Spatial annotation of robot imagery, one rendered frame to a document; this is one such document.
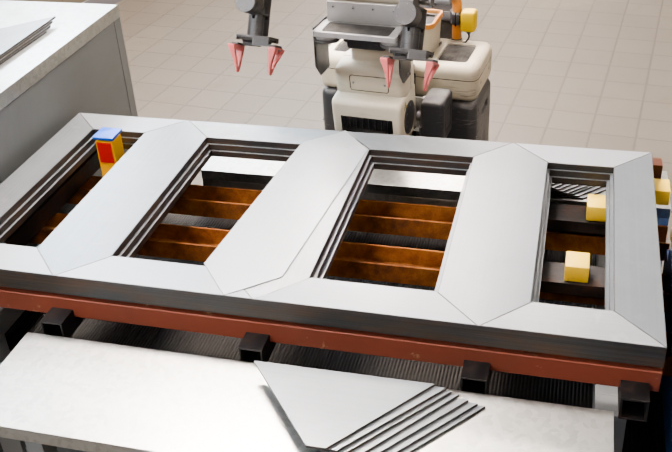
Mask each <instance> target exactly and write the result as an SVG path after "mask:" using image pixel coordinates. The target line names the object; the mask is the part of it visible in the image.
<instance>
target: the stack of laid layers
mask: <svg viewBox="0 0 672 452"><path fill-rule="evenodd" d="M98 131H99V130H97V129H93V130H92V131H91V132H90V133H89V134H88V135H87V136H86V137H84V138H83V139H82V140H81V141H80V142H79V143H78V144H77V145H76V146H75V147H74V148H73V149H72V150H71V151H70V152H69V153H68V154H67V155H66V156H65V157H64V158H63V159H62V160H60V161H59V162H58V163H57V164H56V165H55V166H54V167H53V168H52V169H51V170H50V171H49V172H48V173H47V174H46V175H45V176H44V177H43V178H42V179H41V180H40V181H39V182H38V183H37V184H35V185H34V186H33V187H32V188H31V189H30V190H29V191H28V192H27V193H26V194H25V195H24V196H23V197H22V198H21V199H20V200H19V201H18V202H17V203H16V204H15V205H14V206H13V207H12V208H10V209H9V210H8V211H7V212H6V213H5V214H4V215H3V216H2V217H1V218H0V243H4V242H5V241H6V240H7V239H8V238H9V237H10V236H11V235H12V234H13V233H14V232H15V231H16V230H17V229H18V228H19V227H20V226H21V225H22V223H23V222H24V221H25V220H26V219H27V218H28V217H29V216H30V215H31V214H32V213H33V212H34V211H35V210H36V209H37V208H38V207H39V206H40V205H41V204H42V203H43V202H44V201H45V200H46V199H47V198H48V197H49V196H50V195H51V194H52V193H53V192H54V191H55V190H56V189H57V188H58V187H59V186H60V185H61V184H62V183H63V182H64V181H65V180H66V179H67V178H68V177H69V176H70V175H71V174H72V173H73V172H74V171H75V170H76V169H77V168H78V167H79V166H80V165H81V164H82V163H83V162H84V161H85V160H86V159H87V158H88V157H89V156H90V155H91V154H92V153H93V152H94V151H95V150H96V149H97V147H96V143H95V141H96V140H93V139H92V136H93V135H94V134H95V133H96V132H98ZM361 144H362V143H361ZM299 145H300V144H287V143H273V142H259V141H246V140H232V139H219V138H206V139H205V140H204V141H203V143H202V144H201V145H200V146H199V148H198V149H197V150H196V151H195V153H194V154H193V155H192V156H191V158H190V159H189V160H188V161H187V163H186V164H185V165H184V166H183V168H182V169H181V170H180V171H179V173H178V174H177V175H176V176H175V178H174V179H173V180H172V181H171V183H170V184H169V185H168V186H167V188H166V189H165V190H164V191H163V193H162V194H161V195H160V196H159V198H158V199H157V200H156V201H155V203H154V204H153V205H152V206H151V208H150V209H149V210H148V211H147V213H146V214H145V215H144V216H143V217H142V219H141V220H140V221H139V222H138V224H137V225H136V226H135V227H134V229H133V230H132V231H131V232H130V234H129V235H128V236H127V237H126V239H125V240H124V241H123V242H122V244H121V245H120V246H119V247H118V249H117V250H116V251H115V252H114V254H113V255H112V256H121V257H130V258H134V257H135V256H136V255H137V253H138V252H139V251H140V249H141V248H142V247H143V245H144V244H145V243H146V241H147V240H148V239H149V238H150V236H151V235H152V234H153V232H154V231H155V230H156V228H157V227H158V226H159V224H160V223H161V222H162V221H163V219H164V218H165V217H166V215H167V214H168V213H169V211H170V210H171V209H172V207H173V206H174V205H175V203H176V202H177V201H178V200H179V198H180V197H181V196H182V194H183V193H184V192H185V190H186V189H187V188H188V186H189V185H190V184H191V182H192V181H193V180H194V179H195V177H196V176H197V175H198V173H199V172H200V171H201V169H202V168H203V167H204V165H205V164H206V163H207V162H208V160H209V159H210V158H211V156H218V157H231V158H243V159H256V160H268V161H281V162H286V161H287V160H288V159H289V157H290V156H291V155H292V154H293V153H294V151H295V150H296V149H297V148H298V146H299ZM362 145H363V144H362ZM363 146H364V145H363ZM364 147H365V148H366V149H368V150H367V152H366V153H365V155H364V156H363V158H362V159H361V161H360V162H359V164H358V165H357V167H356V168H355V170H354V171H353V173H352V174H351V176H350V177H349V179H348V180H347V182H346V183H345V185H344V186H343V188H342V189H341V191H340V192H339V194H338V195H337V197H336V198H335V200H334V201H333V203H332V204H331V206H330V207H329V208H328V210H327V211H326V213H325V214H324V216H323V217H322V219H321V220H320V222H319V223H318V225H317V226H316V228H315V229H314V231H313V232H312V234H311V235H310V237H309V238H308V240H307V241H306V243H305V244H304V246H303V247H302V249H301V250H300V252H299V253H298V255H297V256H296V258H295V259H294V261H293V262H292V264H291V265H290V266H289V268H288V269H287V271H286V272H285V274H284V275H283V277H281V278H278V279H275V280H272V281H268V282H265V283H262V284H259V285H256V286H253V287H249V288H246V289H244V290H245V291H246V292H247V293H248V295H249V296H250V297H251V298H252V299H248V298H239V297H231V296H222V295H214V294H205V293H197V292H188V291H180V290H171V289H163V288H154V287H146V286H138V285H129V284H121V283H112V282H104V281H95V280H87V279H78V278H70V277H61V276H53V275H44V274H36V273H27V272H19V271H10V270H2V269H0V286H1V287H9V288H17V289H25V290H33V291H42V292H50V293H58V294H66V295H74V296H82V297H90V298H98V299H107V300H115V301H123V302H131V303H139V304H147V305H155V306H163V307H172V308H180V309H188V310H196V311H204V312H212V313H220V314H228V315H237V316H245V317H253V318H261V319H269V320H277V321H285V322H293V323H301V324H310V325H318V326H326V327H334V328H342V329H350V330H358V331H366V332H375V333H383V334H391V335H399V336H407V337H415V338H423V339H431V340H440V341H448V342H456V343H464V344H472V345H480V346H488V347H496V348H504V349H513V350H521V351H529V352H537V353H545V354H553V355H561V356H569V357H578V358H586V359H594V360H602V361H610V362H618V363H626V364H634V365H643V366H651V367H659V368H664V362H665V357H666V351H667V348H663V347H654V346H646V345H637V344H629V343H621V342H612V341H604V340H595V339H587V338H578V337H570V336H561V335H553V334H544V333H536V332H527V331H519V330H510V329H502V328H493V327H485V326H476V325H468V324H460V323H451V322H443V321H434V320H426V319H417V318H409V317H400V316H392V315H383V314H375V313H366V312H358V311H349V310H341V309H332V308H324V307H315V306H307V305H299V304H290V303H282V302H273V301H265V300H256V298H259V297H261V296H264V295H267V294H269V293H272V292H274V291H277V290H280V289H282V288H285V287H287V286H290V285H292V284H295V283H298V282H300V281H303V280H305V279H308V278H320V279H325V278H326V276H327V274H328V272H329V269H330V267H331V265H332V263H333V260H334V258H335V256H336V254H337V251H338V249H339V247H340V245H341V242H342V240H343V238H344V236H345V233H346V231H347V229H348V226H349V224H350V222H351V220H352V217H353V215H354V213H355V211H356V208H357V206H358V204H359V202H360V199H361V197H362V195H363V193H364V190H365V188H366V186H367V184H368V181H369V179H370V177H371V175H372V172H373V170H374V169H382V170H395V171H408V172H420V173H433V174H446V175H458V176H465V179H464V183H463V187H462V190H461V194H460V198H459V202H458V205H457V209H456V213H455V216H454V220H453V224H452V228H451V231H450V235H449V239H448V242H447V246H446V250H445V254H444V257H443V261H442V265H441V268H440V272H439V276H438V280H437V283H436V287H435V291H437V292H438V290H439V286H440V282H441V278H442V275H443V271H444V267H445V263H446V259H447V256H448V252H449V248H450V244H451V240H452V237H453V233H454V229H455V225H456V221H457V218H458V214H459V210H460V206H461V202H462V199H463V195H464V191H465V187H466V183H467V180H468V176H469V172H470V168H471V165H472V161H473V157H462V156H449V155H435V154H422V153H408V152H395V151H381V150H370V149H369V148H367V147H366V146H364ZM552 183H559V184H572V185H585V186H597V187H606V215H605V306H604V310H611V311H614V168H611V167H597V166H584V165H570V164H557V163H548V164H547V172H546V181H545V189H544V197H543V205H542V214H541V222H540V230H539V238H538V247H537V255H536V263H535V272H534V280H533V288H532V296H531V302H538V303H539V297H540V287H541V278H542V269H543V260H544V251H545V241H546V232H547V223H548V214H549V205H550V195H551V186H552Z"/></svg>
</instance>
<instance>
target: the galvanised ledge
mask: <svg viewBox="0 0 672 452"><path fill-rule="evenodd" d="M284 164H285V162H281V161H268V160H256V159H243V158H231V157H218V156H211V158H210V159H209V160H208V162H207V163H206V164H205V165H204V167H203V168H202V169H201V174H202V179H210V180H222V181H233V182H245V183H257V184H268V183H269V182H270V181H271V180H272V178H273V177H274V176H275V175H276V174H277V172H278V171H279V170H280V169H281V167H282V166H283V165H284ZM464 179H465V176H458V175H446V174H433V173H420V172H408V171H395V170H382V169H374V170H373V172H372V175H371V177H370V179H369V181H368V184H367V186H366V188H365V190H364V193H373V194H385V195H397V196H408V197H420V198H432V199H443V200H455V201H459V198H460V194H461V190H462V187H463V183H464ZM661 179H668V175H667V171H662V175H661ZM550 203H558V204H570V205H581V206H587V198H586V199H583V200H581V199H570V198H560V197H559V196H555V195H554V194H551V195H550ZM656 210H657V218H665V219H669V218H670V212H671V204H670V199H669V205H658V204H656Z"/></svg>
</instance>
